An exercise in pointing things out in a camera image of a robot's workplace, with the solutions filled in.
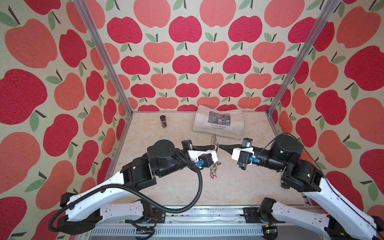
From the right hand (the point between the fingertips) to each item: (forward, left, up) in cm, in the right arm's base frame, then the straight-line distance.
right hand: (227, 139), depth 52 cm
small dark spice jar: (+38, +38, -36) cm, 65 cm away
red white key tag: (-7, +4, -18) cm, 19 cm away
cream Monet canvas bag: (+40, -8, -36) cm, 54 cm away
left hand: (-3, +5, 0) cm, 6 cm away
